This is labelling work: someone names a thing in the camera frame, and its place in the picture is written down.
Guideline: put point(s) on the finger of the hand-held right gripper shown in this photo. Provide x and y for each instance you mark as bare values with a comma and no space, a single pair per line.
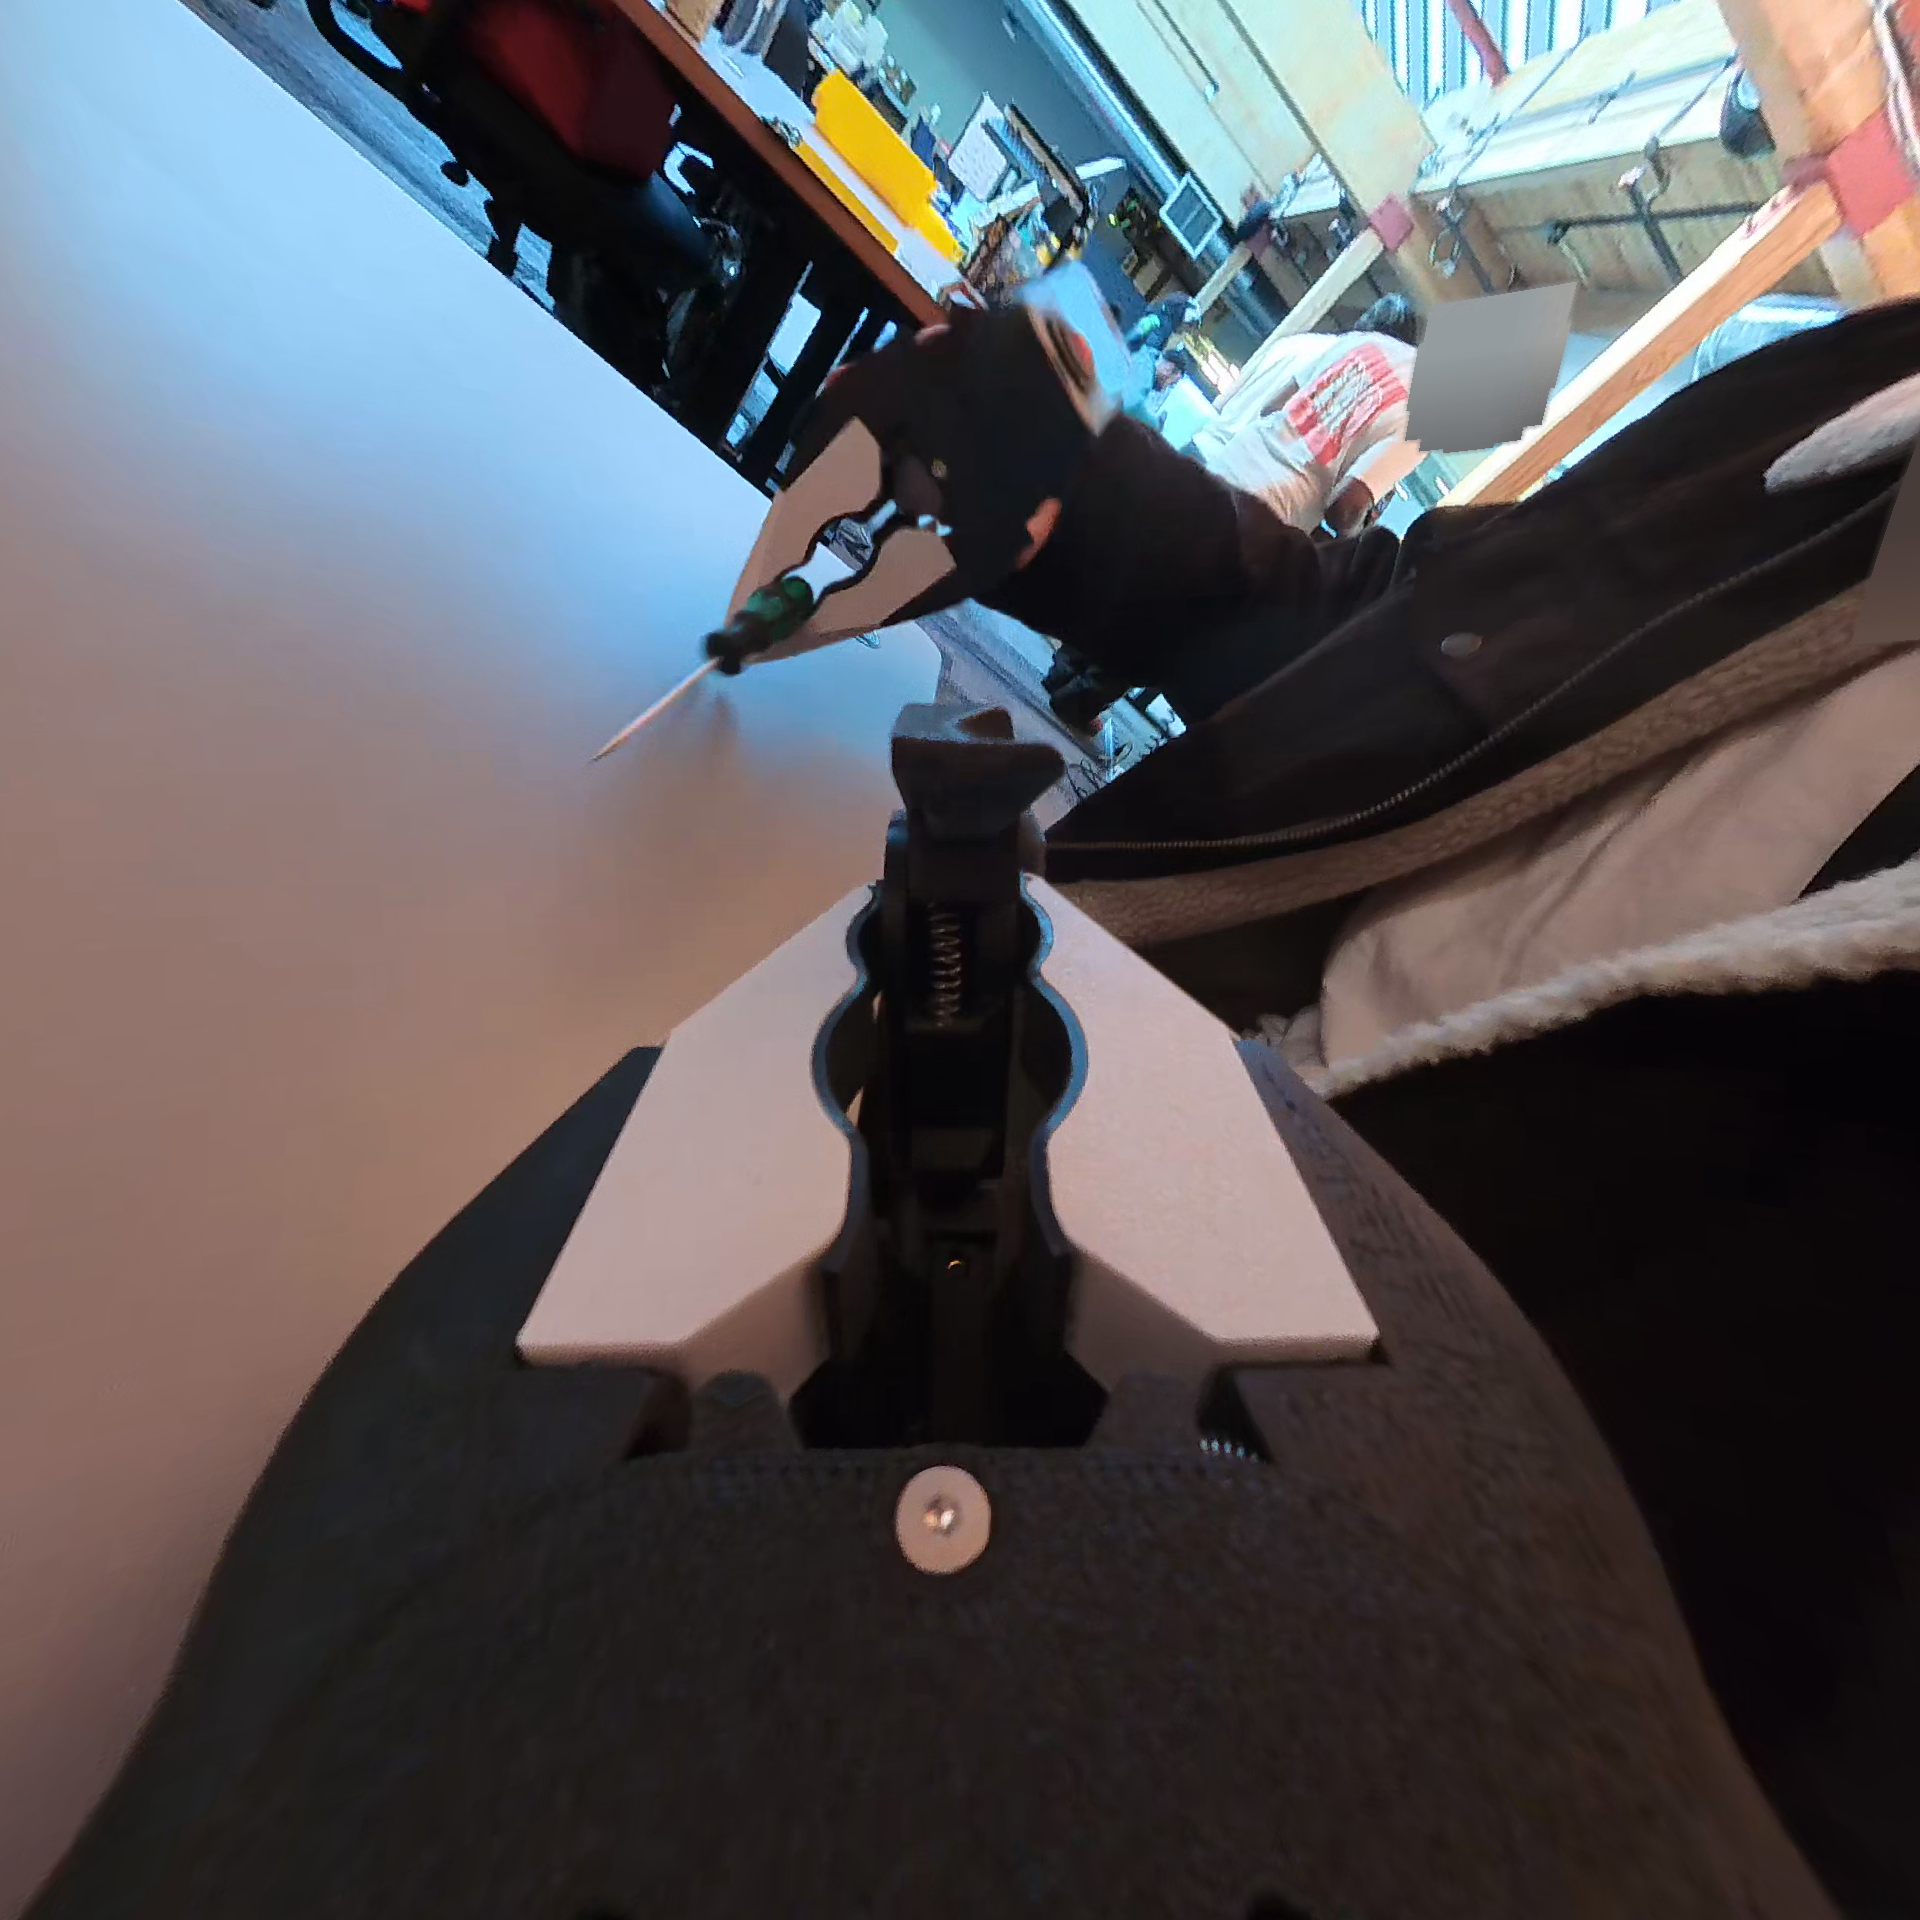
818,481
892,593

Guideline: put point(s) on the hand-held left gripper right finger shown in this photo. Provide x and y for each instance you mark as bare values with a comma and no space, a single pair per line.
1201,1200

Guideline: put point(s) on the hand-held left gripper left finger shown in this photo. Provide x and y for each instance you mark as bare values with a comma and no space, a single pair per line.
691,1200

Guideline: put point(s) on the black curved plastic part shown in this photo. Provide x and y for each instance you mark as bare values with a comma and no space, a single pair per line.
966,772

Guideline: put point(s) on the black plastic bracket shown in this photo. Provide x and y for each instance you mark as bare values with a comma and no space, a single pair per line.
945,1079

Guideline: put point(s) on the person's right forearm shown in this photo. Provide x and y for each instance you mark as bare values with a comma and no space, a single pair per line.
1184,556

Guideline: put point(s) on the grey desk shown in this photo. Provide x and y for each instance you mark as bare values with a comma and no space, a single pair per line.
300,750

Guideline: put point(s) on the person's right hand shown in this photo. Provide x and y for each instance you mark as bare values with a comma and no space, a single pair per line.
1037,534

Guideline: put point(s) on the yellow plastic bin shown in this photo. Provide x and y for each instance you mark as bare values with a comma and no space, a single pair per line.
878,164

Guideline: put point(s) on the wooden table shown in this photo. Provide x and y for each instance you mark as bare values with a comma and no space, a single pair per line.
779,180

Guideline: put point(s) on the black office chair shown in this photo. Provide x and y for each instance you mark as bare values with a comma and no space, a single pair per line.
598,240

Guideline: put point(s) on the red bag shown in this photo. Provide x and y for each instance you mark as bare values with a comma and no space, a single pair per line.
569,76

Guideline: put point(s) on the person's white shirt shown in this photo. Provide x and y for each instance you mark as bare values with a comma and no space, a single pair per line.
1576,870

